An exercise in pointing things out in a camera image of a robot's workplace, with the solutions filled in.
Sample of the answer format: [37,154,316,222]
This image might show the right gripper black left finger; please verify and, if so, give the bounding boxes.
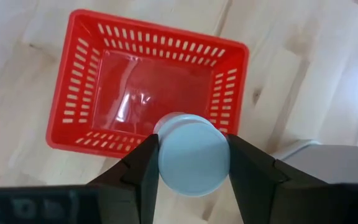
[87,133,161,224]

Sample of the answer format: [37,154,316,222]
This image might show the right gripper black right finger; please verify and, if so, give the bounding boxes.
[227,133,328,224]

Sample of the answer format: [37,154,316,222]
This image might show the white pill bottle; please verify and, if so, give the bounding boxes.
[152,111,231,198]

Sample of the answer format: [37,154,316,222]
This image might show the red plastic basket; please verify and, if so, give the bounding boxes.
[45,8,250,159]

